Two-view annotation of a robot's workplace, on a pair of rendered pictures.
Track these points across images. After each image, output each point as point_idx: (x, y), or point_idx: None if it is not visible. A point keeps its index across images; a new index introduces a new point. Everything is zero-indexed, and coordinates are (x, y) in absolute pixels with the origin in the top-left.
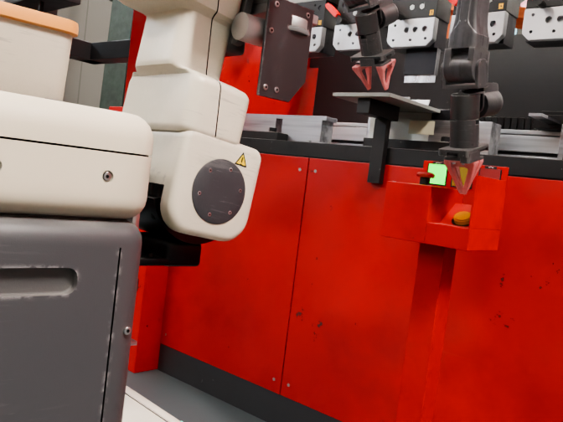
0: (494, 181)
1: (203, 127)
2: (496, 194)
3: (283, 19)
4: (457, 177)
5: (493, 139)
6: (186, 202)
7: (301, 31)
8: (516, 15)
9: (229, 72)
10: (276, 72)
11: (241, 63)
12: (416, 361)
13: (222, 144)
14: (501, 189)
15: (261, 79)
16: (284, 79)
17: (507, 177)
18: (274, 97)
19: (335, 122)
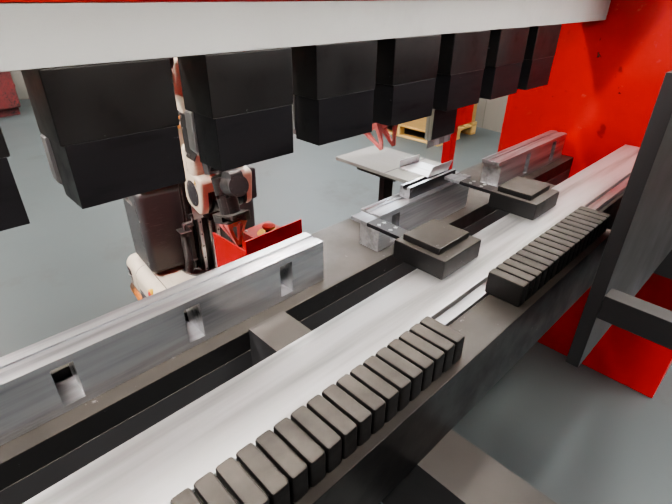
0: (231, 244)
1: (184, 166)
2: (236, 255)
3: (184, 123)
4: (238, 232)
5: (367, 227)
6: (187, 193)
7: (186, 128)
8: (386, 82)
9: (586, 85)
10: (187, 147)
11: (608, 73)
12: None
13: (189, 174)
14: (240, 254)
15: (185, 150)
16: (190, 151)
17: (245, 249)
18: (189, 158)
19: (497, 166)
